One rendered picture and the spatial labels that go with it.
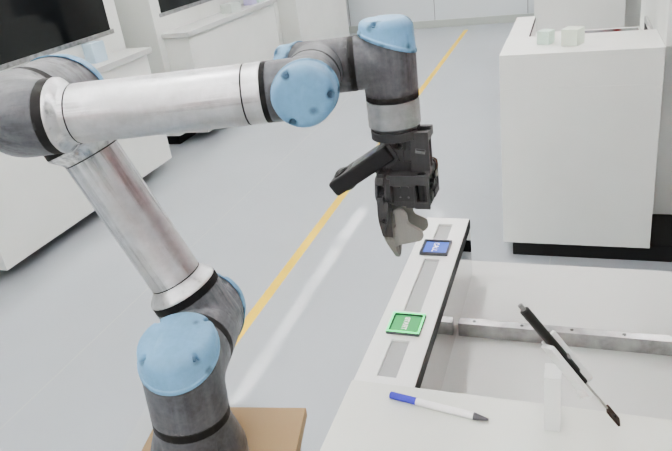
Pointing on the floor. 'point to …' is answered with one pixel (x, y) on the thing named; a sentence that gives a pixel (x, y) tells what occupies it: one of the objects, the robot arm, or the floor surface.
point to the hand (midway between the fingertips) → (393, 247)
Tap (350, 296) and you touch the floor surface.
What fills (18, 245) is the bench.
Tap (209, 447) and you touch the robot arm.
